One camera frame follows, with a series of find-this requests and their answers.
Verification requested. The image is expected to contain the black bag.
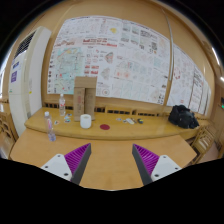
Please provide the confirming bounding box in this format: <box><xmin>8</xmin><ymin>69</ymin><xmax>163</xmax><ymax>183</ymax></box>
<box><xmin>168</xmin><ymin>105</ymin><xmax>199</xmax><ymax>129</ymax></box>

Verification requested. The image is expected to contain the round red coaster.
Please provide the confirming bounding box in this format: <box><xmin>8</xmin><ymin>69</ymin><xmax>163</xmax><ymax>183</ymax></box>
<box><xmin>100</xmin><ymin>124</ymin><xmax>110</xmax><ymax>130</ymax></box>

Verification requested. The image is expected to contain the wooden chair right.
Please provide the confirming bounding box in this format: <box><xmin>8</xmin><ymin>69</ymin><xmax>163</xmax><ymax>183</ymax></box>
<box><xmin>191</xmin><ymin>125</ymin><xmax>217</xmax><ymax>165</ymax></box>

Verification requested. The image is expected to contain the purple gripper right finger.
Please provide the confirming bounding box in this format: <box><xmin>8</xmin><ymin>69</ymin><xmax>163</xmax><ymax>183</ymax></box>
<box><xmin>132</xmin><ymin>144</ymin><xmax>181</xmax><ymax>185</ymax></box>

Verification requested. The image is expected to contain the blue sticker card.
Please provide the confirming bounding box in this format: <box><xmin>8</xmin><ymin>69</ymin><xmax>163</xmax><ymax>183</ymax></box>
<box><xmin>64</xmin><ymin>114</ymin><xmax>71</xmax><ymax>123</ymax></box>

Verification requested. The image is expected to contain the small dark object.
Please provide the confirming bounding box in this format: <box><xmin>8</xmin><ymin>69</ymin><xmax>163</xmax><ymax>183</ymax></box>
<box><xmin>137</xmin><ymin>119</ymin><xmax>144</xmax><ymax>124</ymax></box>

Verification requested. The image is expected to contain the large wall poster board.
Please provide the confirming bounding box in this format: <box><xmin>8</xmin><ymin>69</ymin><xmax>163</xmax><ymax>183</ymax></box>
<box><xmin>47</xmin><ymin>16</ymin><xmax>170</xmax><ymax>104</ymax></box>

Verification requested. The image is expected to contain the clear plastic water bottle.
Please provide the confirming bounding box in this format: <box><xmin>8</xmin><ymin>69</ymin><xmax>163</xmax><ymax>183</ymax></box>
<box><xmin>44</xmin><ymin>111</ymin><xmax>56</xmax><ymax>142</ymax></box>

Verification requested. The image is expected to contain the water bottle with red label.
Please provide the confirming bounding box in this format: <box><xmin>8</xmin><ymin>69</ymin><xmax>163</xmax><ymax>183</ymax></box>
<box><xmin>59</xmin><ymin>94</ymin><xmax>65</xmax><ymax>116</ymax></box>

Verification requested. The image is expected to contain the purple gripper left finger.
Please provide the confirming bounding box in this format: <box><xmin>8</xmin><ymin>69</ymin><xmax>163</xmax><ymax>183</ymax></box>
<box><xmin>42</xmin><ymin>143</ymin><xmax>91</xmax><ymax>185</ymax></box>

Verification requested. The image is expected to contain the white standing air conditioner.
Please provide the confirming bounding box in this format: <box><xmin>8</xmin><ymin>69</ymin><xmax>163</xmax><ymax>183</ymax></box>
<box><xmin>8</xmin><ymin>26</ymin><xmax>51</xmax><ymax>136</ymax></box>

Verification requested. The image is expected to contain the white ceramic cup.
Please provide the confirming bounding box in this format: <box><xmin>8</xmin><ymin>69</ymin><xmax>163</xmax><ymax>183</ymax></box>
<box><xmin>80</xmin><ymin>114</ymin><xmax>92</xmax><ymax>129</ymax></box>

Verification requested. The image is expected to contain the wooden chair left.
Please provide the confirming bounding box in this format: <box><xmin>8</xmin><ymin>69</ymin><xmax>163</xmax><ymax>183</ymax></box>
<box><xmin>0</xmin><ymin>112</ymin><xmax>18</xmax><ymax>159</ymax></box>

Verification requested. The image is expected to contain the right wall poster board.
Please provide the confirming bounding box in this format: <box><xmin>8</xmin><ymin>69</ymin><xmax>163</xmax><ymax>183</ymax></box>
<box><xmin>167</xmin><ymin>45</ymin><xmax>211</xmax><ymax>115</ymax></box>

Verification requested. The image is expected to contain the wooden chair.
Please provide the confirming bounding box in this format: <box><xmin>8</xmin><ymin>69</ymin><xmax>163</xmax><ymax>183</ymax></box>
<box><xmin>191</xmin><ymin>125</ymin><xmax>217</xmax><ymax>165</ymax></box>
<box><xmin>0</xmin><ymin>112</ymin><xmax>18</xmax><ymax>159</ymax></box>

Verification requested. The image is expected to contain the brown cardboard box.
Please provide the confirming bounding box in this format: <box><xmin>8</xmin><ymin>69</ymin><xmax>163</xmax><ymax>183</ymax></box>
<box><xmin>73</xmin><ymin>77</ymin><xmax>97</xmax><ymax>121</ymax></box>

